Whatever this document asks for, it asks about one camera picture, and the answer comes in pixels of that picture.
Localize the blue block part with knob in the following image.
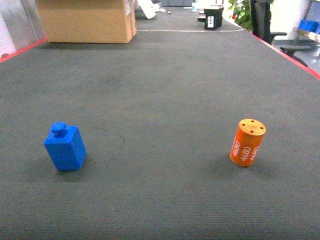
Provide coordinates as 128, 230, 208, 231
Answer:
43, 122, 87, 171

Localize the orange cylinder cap 4680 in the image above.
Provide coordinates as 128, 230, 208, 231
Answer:
229, 118, 266, 167

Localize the white foam board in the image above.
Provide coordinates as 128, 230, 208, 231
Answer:
136, 0, 160, 20

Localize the black bin with label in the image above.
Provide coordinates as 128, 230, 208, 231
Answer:
204, 6, 224, 31

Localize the large cardboard box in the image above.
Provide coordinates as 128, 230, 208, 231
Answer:
35, 0, 137, 44

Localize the green potted plant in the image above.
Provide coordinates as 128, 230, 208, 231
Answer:
228, 0, 252, 32

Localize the black office chair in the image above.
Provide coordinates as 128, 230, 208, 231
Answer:
248, 0, 318, 68

